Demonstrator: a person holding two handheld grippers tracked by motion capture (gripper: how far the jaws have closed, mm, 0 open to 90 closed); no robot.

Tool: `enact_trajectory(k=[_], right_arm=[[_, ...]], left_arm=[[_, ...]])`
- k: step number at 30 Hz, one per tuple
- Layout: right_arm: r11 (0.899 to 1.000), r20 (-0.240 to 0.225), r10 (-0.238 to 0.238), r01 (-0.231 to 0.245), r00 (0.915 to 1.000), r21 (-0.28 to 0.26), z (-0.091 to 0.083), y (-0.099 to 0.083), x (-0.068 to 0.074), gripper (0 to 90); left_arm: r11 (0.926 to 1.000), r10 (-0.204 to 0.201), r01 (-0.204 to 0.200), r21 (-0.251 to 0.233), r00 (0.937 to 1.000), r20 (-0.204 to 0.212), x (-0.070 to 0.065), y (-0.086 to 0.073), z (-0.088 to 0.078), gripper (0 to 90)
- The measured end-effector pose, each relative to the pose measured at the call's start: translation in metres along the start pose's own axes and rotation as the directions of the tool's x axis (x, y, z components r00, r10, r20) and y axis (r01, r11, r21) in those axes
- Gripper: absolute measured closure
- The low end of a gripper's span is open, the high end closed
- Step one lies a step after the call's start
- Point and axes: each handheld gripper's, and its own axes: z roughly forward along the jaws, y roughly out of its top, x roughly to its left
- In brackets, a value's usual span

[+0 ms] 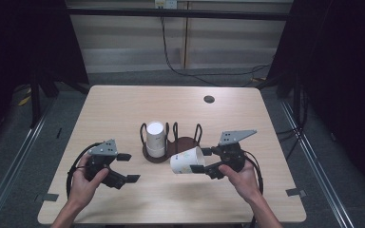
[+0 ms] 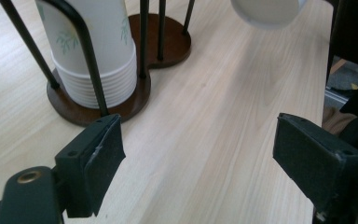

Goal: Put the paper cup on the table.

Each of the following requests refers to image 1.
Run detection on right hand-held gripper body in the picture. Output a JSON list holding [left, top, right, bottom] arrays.
[[203, 128, 258, 181]]

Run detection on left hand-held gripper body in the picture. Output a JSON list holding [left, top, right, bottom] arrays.
[[85, 138, 127, 190]]

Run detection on white printed paper cup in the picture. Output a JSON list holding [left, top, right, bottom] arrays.
[[169, 145, 206, 175]]

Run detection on dark brown wire cup holder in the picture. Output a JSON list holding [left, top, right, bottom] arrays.
[[139, 122, 203, 164]]

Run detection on stack of white paper cups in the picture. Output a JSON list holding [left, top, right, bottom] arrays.
[[145, 121, 166, 159]]

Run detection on person's right hand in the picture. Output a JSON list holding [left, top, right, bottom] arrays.
[[218, 158, 260, 204]]

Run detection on person's left hand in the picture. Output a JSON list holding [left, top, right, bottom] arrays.
[[67, 154, 110, 209]]

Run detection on grey tape piece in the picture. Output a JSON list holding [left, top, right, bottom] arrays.
[[285, 187, 307, 198], [34, 193, 60, 203]]

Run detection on black metal stand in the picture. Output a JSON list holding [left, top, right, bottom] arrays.
[[29, 70, 43, 129], [292, 74, 302, 129]]

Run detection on yellow floor strip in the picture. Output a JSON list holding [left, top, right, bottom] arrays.
[[17, 88, 32, 107]]

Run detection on dark curtain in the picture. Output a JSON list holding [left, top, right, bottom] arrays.
[[267, 0, 365, 196], [0, 0, 90, 160]]

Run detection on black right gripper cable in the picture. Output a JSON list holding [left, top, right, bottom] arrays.
[[241, 150, 265, 228]]

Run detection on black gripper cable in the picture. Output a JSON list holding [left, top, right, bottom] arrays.
[[66, 142, 104, 199], [241, 150, 265, 228]]

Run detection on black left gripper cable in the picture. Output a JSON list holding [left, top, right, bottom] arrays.
[[66, 142, 104, 199]]

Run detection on black floor cables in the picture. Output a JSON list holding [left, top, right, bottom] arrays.
[[276, 85, 309, 162]]

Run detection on metal floor rail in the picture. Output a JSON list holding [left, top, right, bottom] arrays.
[[0, 101, 57, 228], [279, 101, 356, 228]]

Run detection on black wall cable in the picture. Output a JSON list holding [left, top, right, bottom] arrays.
[[160, 9, 272, 88]]

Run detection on black horizontal frame bar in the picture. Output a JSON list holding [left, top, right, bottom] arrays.
[[66, 8, 294, 22]]

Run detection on white wall power outlet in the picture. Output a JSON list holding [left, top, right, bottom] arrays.
[[154, 0, 179, 10]]

